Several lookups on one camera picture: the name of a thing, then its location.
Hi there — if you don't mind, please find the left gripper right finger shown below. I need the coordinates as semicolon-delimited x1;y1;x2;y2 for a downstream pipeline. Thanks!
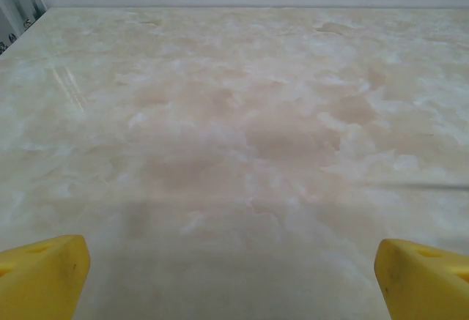
374;238;469;320

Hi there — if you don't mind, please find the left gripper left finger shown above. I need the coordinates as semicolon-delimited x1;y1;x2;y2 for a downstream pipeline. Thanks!
0;234;91;320

